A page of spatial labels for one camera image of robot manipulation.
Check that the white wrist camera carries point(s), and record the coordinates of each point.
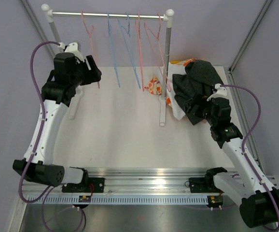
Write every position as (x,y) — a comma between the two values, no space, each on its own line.
(73,47)
(219,92)

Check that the dark grey dotted skirt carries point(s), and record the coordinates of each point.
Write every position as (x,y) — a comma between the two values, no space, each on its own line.
(200,78)

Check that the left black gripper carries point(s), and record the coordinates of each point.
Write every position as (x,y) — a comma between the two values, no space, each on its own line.
(93,74)

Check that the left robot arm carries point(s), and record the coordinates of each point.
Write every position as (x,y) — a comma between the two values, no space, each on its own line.
(37,165)

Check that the blue wire hanger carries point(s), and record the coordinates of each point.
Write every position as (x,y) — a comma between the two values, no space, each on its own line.
(126,33)
(113,48)

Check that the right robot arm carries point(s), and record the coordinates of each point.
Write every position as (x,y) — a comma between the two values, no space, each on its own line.
(255,195)

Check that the white metal clothes rack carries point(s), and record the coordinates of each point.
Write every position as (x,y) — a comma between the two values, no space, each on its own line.
(167,17)

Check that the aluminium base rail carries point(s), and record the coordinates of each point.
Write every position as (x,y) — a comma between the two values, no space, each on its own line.
(108,181)

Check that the pink wire hanger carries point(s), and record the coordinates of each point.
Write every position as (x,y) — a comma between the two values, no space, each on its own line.
(149,32)
(137,24)
(92,38)

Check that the orange floral skirt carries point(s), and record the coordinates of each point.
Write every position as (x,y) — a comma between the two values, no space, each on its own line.
(154,86)

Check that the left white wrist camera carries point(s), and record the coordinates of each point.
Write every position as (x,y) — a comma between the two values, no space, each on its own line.
(73,47)

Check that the white skirt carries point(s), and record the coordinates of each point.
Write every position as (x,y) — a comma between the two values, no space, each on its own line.
(173,99)

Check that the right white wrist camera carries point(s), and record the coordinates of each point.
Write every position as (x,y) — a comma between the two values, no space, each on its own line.
(219,92)

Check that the white slotted cable duct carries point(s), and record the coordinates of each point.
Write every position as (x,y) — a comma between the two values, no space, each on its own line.
(99,199)

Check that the yellow plastic bin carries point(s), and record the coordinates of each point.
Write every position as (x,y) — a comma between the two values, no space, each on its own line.
(175,62)

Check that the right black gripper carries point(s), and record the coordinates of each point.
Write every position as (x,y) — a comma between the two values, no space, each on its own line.
(201,100)

